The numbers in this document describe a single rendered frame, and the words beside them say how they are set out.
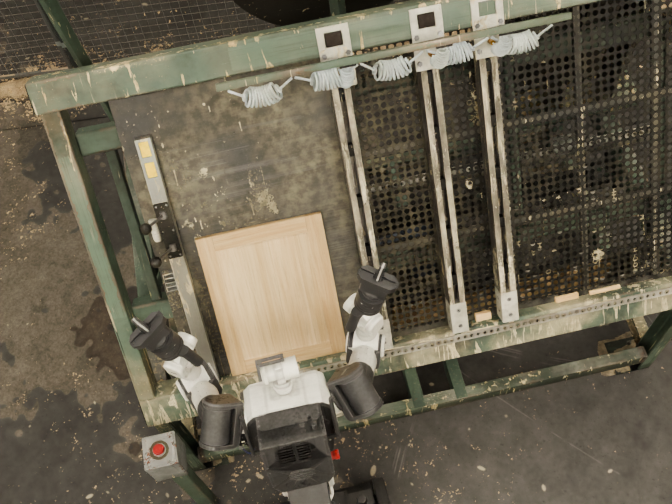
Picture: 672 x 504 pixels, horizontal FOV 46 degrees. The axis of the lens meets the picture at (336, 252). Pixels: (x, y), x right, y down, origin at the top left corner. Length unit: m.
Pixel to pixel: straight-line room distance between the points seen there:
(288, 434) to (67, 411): 1.95
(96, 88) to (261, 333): 1.04
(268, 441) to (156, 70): 1.14
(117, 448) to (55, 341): 0.68
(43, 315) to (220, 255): 1.79
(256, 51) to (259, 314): 0.95
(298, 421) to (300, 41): 1.13
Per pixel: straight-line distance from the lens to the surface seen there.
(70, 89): 2.55
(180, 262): 2.77
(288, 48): 2.49
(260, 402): 2.48
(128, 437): 4.01
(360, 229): 2.73
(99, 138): 2.72
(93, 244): 2.76
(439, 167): 2.75
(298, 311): 2.90
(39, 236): 4.65
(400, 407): 3.68
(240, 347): 2.96
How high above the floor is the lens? 3.68
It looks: 61 degrees down
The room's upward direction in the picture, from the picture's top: 7 degrees counter-clockwise
